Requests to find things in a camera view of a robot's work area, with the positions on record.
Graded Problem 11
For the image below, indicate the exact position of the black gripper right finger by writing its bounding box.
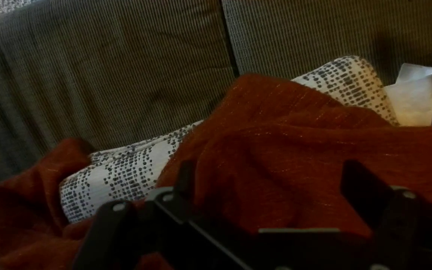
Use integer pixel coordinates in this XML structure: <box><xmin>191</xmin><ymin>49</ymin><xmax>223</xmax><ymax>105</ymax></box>
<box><xmin>340</xmin><ymin>159</ymin><xmax>432</xmax><ymax>270</ymax></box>

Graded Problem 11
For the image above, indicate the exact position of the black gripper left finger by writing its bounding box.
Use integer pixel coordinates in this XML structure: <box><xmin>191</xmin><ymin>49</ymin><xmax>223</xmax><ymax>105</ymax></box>
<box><xmin>71</xmin><ymin>159</ymin><xmax>251</xmax><ymax>270</ymax></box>

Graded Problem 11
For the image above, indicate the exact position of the rust red blanket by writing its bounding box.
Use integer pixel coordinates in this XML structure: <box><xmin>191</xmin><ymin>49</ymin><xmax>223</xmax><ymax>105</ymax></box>
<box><xmin>0</xmin><ymin>73</ymin><xmax>432</xmax><ymax>270</ymax></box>

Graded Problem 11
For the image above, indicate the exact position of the white black-dotted pillow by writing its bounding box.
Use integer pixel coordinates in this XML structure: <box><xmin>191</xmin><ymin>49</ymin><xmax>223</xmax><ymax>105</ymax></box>
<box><xmin>58</xmin><ymin>54</ymin><xmax>401</xmax><ymax>223</ymax></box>

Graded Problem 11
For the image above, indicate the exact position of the white patterned cloth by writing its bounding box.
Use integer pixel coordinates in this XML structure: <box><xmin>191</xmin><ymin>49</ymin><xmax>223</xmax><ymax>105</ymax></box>
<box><xmin>383</xmin><ymin>61</ymin><xmax>432</xmax><ymax>127</ymax></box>

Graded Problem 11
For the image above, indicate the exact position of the grey-green fabric sofa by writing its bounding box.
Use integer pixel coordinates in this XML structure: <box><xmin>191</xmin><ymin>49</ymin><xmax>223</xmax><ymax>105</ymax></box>
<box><xmin>0</xmin><ymin>0</ymin><xmax>432</xmax><ymax>184</ymax></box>

